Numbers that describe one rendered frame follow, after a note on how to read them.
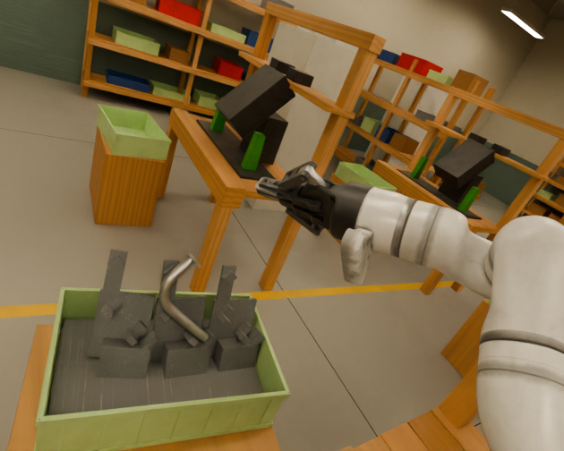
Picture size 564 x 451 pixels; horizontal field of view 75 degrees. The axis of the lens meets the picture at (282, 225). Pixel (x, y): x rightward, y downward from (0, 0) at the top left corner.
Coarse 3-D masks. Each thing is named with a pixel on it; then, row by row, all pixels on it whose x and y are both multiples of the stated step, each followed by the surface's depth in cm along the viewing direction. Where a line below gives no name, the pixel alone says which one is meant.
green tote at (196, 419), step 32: (64, 288) 108; (96, 288) 112; (256, 320) 128; (64, 416) 79; (96, 416) 82; (128, 416) 86; (160, 416) 90; (192, 416) 95; (224, 416) 100; (256, 416) 106; (64, 448) 85; (96, 448) 89; (128, 448) 93
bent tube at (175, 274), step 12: (180, 264) 104; (192, 264) 105; (168, 276) 103; (180, 276) 104; (168, 288) 103; (168, 300) 104; (168, 312) 105; (180, 312) 107; (180, 324) 108; (192, 324) 109; (204, 336) 112
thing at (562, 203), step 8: (552, 176) 918; (560, 176) 875; (544, 184) 932; (552, 184) 877; (560, 184) 867; (536, 192) 920; (544, 192) 897; (544, 200) 889; (552, 200) 899; (560, 200) 872; (528, 208) 928; (536, 208) 912; (544, 208) 898; (560, 208) 861; (544, 216) 908; (552, 216) 883
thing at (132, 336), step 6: (114, 300) 102; (120, 300) 104; (108, 306) 102; (114, 306) 102; (102, 312) 98; (108, 312) 99; (102, 318) 98; (108, 318) 99; (138, 324) 106; (144, 324) 108; (132, 330) 105; (138, 330) 106; (144, 330) 106; (126, 336) 102; (132, 336) 102; (138, 336) 106; (132, 342) 102
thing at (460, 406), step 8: (472, 368) 124; (472, 376) 124; (464, 384) 126; (472, 384) 124; (456, 392) 128; (464, 392) 126; (472, 392) 124; (448, 400) 130; (456, 400) 128; (464, 400) 126; (472, 400) 123; (440, 408) 132; (448, 408) 130; (456, 408) 128; (464, 408) 126; (472, 408) 123; (448, 416) 130; (456, 416) 128; (464, 416) 126; (472, 416) 126; (456, 424) 128; (464, 424) 128
